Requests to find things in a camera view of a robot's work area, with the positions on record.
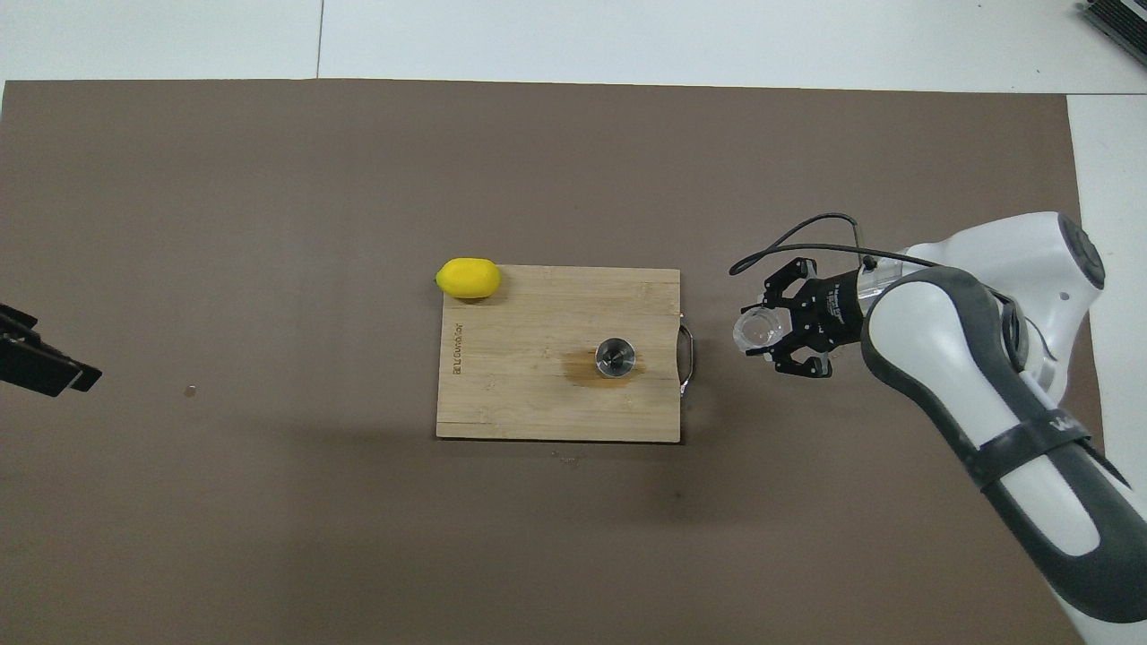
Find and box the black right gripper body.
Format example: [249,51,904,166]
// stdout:
[802,273,868,355]

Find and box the clear plastic cup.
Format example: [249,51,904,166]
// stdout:
[733,306,794,352]

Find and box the brown table mat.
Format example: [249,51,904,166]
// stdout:
[0,79,1128,645]

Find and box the metal jigger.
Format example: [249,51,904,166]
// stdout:
[596,338,637,380]

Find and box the wooden cutting board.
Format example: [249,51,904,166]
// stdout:
[436,265,695,443]

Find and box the yellow lemon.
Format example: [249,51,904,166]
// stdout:
[436,257,503,300]

